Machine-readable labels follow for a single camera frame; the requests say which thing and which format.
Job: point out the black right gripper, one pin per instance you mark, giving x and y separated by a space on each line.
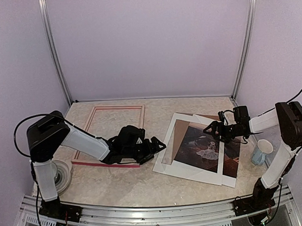
215 124

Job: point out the aluminium corner post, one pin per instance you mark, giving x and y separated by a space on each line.
245 48
53 51

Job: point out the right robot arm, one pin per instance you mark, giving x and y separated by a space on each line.
287 118

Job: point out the left aluminium corner post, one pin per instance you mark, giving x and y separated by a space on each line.
53 51

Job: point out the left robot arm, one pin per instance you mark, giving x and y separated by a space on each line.
53 130

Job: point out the clear acrylic glass sheet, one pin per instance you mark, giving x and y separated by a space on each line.
189 172

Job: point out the right aluminium corner post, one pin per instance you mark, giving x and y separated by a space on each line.
245 48

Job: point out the white photo mat board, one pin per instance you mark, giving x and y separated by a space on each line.
192 154

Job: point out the light blue ceramic mug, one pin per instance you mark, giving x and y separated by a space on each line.
262 149

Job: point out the pink wooden picture frame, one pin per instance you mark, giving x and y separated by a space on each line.
106 122

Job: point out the aluminium front rail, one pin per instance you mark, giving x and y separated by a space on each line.
219 213

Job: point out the dark landscape photo print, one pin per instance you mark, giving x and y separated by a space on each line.
201 150

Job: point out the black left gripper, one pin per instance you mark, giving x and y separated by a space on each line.
149 151

